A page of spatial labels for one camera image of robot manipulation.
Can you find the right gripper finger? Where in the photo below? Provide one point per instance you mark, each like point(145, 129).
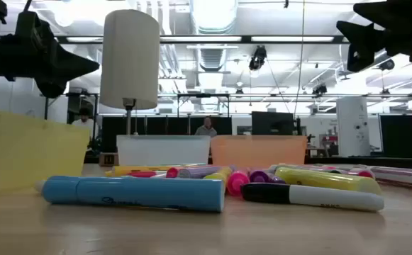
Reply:
point(376, 12)
point(361, 46)

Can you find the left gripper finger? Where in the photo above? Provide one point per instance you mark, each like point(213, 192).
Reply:
point(53, 86)
point(74, 63)

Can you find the red cap fine marker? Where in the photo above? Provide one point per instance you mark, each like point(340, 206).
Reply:
point(142, 174)

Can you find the magenta Expo marker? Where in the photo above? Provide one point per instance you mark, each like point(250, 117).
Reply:
point(363, 173)

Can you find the green Expo marker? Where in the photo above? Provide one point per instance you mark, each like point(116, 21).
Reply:
point(337, 171)

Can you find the light blue Sharpie highlighter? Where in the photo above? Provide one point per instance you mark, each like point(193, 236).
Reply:
point(138, 193)

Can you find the yellow Sharpie highlighter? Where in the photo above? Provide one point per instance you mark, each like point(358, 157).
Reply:
point(326, 178)
point(220, 174)

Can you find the red Expo marker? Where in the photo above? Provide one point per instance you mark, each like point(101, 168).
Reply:
point(404, 177)

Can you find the red highlighter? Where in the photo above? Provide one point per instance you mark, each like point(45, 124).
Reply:
point(172, 172)

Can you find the black cap fine marker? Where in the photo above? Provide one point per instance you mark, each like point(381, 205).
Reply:
point(333, 198)

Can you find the purple highlighter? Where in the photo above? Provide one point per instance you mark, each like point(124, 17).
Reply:
point(198, 172)

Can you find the pink highlighter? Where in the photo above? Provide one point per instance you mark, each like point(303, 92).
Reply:
point(237, 182)

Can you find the black overhead beam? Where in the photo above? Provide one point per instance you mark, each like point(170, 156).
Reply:
point(338, 39)

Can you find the black hanging spotlight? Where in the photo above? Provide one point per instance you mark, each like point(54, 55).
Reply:
point(258, 58)
point(387, 64)
point(319, 89)

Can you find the person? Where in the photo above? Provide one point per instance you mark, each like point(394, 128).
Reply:
point(85, 122)
point(205, 131)

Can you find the white cylinder lamp, wooden base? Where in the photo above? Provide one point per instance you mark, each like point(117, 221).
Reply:
point(129, 60)

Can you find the white column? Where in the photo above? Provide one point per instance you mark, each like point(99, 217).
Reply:
point(351, 117)

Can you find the yellow translucent plastic bin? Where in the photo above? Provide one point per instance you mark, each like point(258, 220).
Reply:
point(21, 152)

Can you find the black partition panel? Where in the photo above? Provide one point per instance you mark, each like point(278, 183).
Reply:
point(399, 136)
point(170, 125)

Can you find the black monitor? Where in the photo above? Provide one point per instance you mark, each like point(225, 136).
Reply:
point(273, 123)

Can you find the clear translucent plastic bin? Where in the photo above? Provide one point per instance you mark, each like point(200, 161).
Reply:
point(163, 150)

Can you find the orange translucent plastic bin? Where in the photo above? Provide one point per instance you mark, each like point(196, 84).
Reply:
point(259, 150)

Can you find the black metal table frame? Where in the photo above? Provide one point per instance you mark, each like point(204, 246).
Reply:
point(386, 163)

